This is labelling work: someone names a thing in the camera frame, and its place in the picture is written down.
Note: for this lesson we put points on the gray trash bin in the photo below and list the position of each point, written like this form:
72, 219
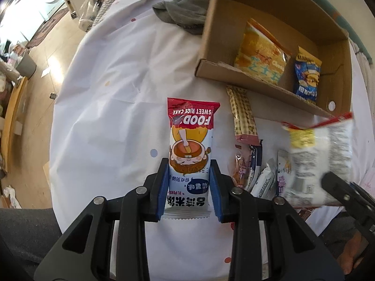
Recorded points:
26, 64

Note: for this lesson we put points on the clear plastic bag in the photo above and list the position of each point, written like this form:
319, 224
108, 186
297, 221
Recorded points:
88, 14

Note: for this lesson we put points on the small white snack packet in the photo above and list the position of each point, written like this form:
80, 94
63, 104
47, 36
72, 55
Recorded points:
265, 178

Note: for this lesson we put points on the beige checked blanket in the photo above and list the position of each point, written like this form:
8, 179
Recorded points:
110, 0

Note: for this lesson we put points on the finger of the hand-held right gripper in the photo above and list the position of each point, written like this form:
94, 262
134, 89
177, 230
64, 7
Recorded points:
337, 187

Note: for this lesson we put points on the patterned floor rug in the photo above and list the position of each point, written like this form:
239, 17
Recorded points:
44, 27

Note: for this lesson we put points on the white and navy snack packet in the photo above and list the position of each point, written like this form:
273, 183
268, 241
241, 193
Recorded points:
255, 158

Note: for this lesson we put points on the red and white rice cake packet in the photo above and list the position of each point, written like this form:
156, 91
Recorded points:
189, 140

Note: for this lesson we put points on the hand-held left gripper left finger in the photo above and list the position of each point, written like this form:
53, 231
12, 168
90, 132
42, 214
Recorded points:
162, 193

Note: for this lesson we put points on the clear wrapped pastry packet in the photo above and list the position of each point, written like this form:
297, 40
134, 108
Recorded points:
238, 171

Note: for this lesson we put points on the teal pillow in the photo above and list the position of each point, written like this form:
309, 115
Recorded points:
337, 14

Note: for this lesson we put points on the large white red-edged snack bag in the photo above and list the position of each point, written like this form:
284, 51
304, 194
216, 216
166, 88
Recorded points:
322, 158

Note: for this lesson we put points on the gray cloth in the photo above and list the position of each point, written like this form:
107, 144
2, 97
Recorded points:
181, 11

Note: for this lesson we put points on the white paper scrap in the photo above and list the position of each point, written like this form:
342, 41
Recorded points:
45, 72

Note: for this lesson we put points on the brown cardboard box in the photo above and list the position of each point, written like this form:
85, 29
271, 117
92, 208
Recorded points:
228, 20

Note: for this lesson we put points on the person's leg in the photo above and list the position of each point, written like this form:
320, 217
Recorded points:
23, 234

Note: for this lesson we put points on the white and purple snack packet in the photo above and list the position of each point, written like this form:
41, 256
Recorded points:
282, 178

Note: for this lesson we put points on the person's right forearm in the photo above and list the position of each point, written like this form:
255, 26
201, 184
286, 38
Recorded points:
354, 254

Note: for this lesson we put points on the beige checkered snack bar packet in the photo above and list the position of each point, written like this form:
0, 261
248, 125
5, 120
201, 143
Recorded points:
243, 114

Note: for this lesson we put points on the blue and yellow snack packet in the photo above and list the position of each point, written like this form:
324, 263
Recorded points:
307, 76

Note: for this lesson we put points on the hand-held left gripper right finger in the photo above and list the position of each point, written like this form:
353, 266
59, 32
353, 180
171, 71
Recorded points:
215, 193

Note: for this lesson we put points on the wooden bench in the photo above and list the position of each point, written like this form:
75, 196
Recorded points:
14, 108

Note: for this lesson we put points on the yellow snack bag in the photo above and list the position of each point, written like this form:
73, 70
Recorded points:
257, 55

